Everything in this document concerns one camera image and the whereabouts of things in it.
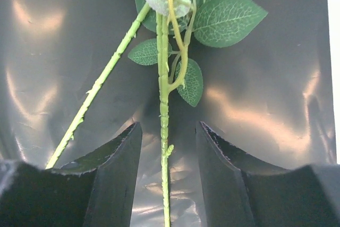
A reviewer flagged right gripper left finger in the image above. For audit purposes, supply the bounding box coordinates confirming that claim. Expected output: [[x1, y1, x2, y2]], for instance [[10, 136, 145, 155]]
[[1, 122, 142, 226]]

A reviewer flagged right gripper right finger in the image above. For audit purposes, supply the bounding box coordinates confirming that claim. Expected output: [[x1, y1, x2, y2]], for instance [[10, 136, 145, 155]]
[[195, 122, 339, 226]]

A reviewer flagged black wrapping paper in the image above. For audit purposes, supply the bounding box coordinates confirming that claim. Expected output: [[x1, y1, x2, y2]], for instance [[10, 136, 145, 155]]
[[1, 0, 336, 226]]

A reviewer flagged artificial rose stem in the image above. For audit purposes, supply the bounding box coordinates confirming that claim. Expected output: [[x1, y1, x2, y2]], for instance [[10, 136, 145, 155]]
[[114, 0, 267, 226], [45, 3, 150, 169]]

